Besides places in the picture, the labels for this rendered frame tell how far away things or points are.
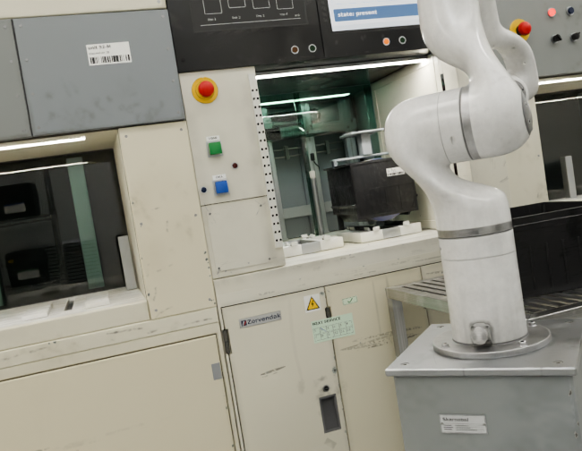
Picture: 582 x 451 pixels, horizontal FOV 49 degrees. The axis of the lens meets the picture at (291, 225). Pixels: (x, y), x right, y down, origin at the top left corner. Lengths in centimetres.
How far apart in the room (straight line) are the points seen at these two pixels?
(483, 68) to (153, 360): 104
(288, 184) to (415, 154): 161
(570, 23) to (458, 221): 126
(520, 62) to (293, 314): 83
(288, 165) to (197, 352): 118
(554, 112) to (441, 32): 165
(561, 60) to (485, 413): 136
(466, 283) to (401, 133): 26
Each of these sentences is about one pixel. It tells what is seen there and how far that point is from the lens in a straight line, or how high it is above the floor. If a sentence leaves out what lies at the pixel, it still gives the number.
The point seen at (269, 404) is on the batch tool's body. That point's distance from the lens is 172.
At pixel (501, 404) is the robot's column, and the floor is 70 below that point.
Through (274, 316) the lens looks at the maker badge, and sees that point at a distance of 168.
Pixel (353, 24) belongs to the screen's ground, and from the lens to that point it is 182.
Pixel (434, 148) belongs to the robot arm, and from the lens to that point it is 104.
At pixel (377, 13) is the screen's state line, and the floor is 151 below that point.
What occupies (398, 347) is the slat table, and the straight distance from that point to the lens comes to 177.
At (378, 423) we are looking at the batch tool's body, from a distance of 185.
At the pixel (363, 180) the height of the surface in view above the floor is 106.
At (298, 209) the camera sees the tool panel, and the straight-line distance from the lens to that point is 261.
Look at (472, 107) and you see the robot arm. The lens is 103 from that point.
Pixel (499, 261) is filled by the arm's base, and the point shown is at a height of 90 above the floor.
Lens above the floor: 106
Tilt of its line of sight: 3 degrees down
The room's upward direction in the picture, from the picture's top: 9 degrees counter-clockwise
